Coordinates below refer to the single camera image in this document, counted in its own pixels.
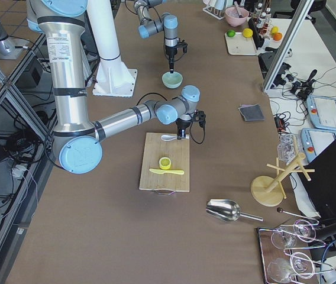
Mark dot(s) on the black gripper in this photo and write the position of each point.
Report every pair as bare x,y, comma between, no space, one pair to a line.
171,54
182,124

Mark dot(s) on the white ceramic spoon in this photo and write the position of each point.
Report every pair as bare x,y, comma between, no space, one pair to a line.
166,137

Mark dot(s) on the mint green bowl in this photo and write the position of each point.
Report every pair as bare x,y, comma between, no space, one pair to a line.
172,80

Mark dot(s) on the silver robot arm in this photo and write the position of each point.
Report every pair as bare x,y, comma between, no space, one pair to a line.
168,23
77,140

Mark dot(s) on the pink mixing bowl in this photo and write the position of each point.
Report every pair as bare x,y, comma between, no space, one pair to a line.
232,16

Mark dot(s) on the wooden cutting board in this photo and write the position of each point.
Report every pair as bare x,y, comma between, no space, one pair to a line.
178,151

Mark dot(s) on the yellow lemon slice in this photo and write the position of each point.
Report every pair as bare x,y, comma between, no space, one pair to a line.
165,163

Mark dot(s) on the yellow plastic knife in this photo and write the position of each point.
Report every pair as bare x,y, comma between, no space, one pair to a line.
161,171

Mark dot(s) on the green lime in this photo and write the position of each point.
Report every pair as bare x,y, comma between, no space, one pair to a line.
230,33

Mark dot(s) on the cream tray with bear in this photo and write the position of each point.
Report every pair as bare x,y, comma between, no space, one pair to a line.
238,45

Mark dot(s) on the white dish rack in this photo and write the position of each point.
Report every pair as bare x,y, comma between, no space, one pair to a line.
215,8

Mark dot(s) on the grey folded cloth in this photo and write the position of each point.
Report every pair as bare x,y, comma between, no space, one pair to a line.
251,113

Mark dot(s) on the metal scoop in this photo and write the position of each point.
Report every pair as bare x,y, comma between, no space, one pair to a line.
228,210

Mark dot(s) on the bottle caddy with bottles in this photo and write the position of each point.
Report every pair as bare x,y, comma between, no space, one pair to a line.
262,18

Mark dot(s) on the wooden mug tree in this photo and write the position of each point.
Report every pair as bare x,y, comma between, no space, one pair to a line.
269,191

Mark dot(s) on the clear plastic container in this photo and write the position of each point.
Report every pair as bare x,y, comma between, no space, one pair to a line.
289,146

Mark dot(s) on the orange fruit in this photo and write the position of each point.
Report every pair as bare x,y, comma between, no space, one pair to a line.
277,36

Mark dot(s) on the small brown-tipped stick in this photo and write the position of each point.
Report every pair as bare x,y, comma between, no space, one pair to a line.
281,210

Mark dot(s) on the black power adapters bundle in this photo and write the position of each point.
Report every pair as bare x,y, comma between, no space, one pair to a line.
301,88

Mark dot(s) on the lower teach pendant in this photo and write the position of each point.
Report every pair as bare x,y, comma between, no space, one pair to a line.
315,141

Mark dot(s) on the teach pendant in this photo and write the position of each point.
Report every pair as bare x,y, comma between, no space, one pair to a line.
322,112
315,141

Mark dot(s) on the upper teach pendant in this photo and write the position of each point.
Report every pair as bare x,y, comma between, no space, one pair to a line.
322,112

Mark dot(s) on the upper wine glass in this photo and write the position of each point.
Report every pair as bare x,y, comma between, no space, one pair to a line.
287,236

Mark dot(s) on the wine glass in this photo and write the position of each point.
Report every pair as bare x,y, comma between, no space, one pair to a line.
298,267
287,236

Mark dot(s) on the black monitor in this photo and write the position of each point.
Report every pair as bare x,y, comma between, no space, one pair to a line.
321,189

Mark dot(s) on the lower wine glass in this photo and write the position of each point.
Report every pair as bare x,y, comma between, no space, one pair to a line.
298,267

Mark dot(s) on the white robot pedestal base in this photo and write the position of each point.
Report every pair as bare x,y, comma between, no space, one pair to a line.
113,77

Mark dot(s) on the aluminium frame post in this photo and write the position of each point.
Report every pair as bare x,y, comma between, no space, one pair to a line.
293,28

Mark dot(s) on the wire glass rack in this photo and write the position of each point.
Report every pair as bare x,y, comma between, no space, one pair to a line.
316,251

